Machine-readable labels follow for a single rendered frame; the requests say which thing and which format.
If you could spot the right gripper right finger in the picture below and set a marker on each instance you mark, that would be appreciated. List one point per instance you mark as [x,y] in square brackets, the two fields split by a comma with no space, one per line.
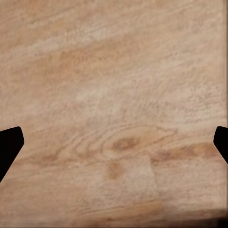
[221,141]

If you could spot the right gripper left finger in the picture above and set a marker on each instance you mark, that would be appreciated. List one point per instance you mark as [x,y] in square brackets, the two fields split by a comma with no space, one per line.
[11,142]

